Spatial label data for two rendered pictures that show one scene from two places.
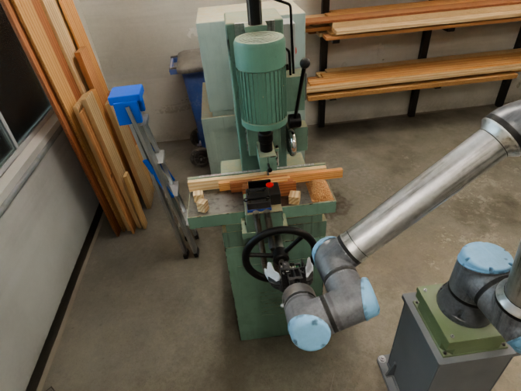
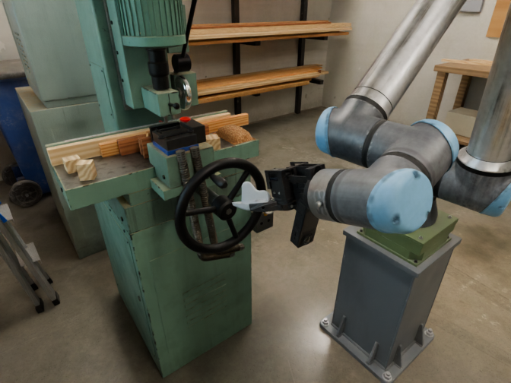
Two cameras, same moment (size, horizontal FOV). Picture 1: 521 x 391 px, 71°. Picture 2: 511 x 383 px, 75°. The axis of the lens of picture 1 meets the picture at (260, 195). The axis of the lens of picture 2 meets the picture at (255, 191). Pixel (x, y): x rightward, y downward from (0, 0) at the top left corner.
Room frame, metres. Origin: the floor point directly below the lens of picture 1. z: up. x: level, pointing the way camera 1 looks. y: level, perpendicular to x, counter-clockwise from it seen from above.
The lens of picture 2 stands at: (0.26, 0.30, 1.29)
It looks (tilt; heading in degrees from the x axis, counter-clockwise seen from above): 29 degrees down; 326
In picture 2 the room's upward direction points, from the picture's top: straight up
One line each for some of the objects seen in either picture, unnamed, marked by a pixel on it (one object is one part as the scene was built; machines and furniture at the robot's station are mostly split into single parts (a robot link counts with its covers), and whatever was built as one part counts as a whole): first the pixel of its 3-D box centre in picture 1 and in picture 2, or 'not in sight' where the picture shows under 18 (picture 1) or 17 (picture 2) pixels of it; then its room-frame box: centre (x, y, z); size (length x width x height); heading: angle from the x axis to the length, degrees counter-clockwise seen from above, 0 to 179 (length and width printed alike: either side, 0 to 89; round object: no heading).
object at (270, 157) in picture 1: (267, 157); (161, 102); (1.31, -0.04, 1.03); 0.14 x 0.07 x 0.09; 3
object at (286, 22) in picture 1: (286, 41); not in sight; (1.62, -0.17, 1.40); 0.10 x 0.06 x 0.16; 3
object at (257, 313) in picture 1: (270, 252); (172, 251); (1.41, -0.03, 0.36); 0.58 x 0.45 x 0.71; 3
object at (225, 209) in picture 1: (261, 206); (170, 163); (1.18, 0.00, 0.87); 0.61 x 0.30 x 0.06; 93
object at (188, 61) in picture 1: (215, 107); (34, 130); (3.16, 0.34, 0.48); 0.64 x 0.54 x 0.97; 96
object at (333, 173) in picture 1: (281, 179); (182, 132); (1.29, -0.09, 0.92); 0.54 x 0.02 x 0.04; 93
